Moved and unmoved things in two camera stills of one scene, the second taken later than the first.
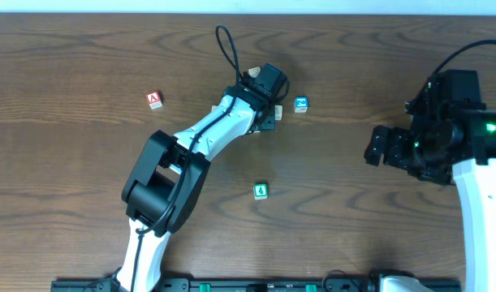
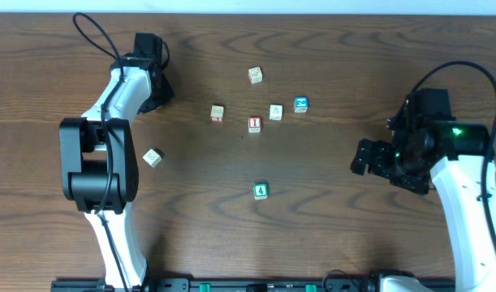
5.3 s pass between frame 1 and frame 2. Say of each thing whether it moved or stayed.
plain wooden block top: stayed
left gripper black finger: moved
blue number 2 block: stayed
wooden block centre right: stayed
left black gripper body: moved
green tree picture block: stayed
